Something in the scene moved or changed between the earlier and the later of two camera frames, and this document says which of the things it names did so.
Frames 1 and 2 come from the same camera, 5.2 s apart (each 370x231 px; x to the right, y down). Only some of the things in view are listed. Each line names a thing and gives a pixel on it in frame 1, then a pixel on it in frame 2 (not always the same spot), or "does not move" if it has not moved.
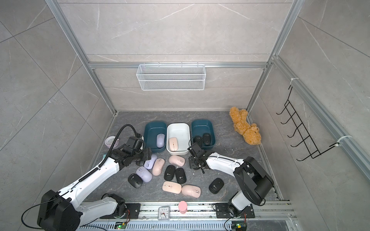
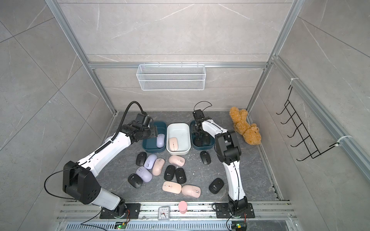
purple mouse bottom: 160,140 does not move
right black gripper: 191,162 to 195,126
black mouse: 206,139 does not move
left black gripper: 148,153 to 154,131
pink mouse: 159,163 does not move
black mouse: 216,185 does not move
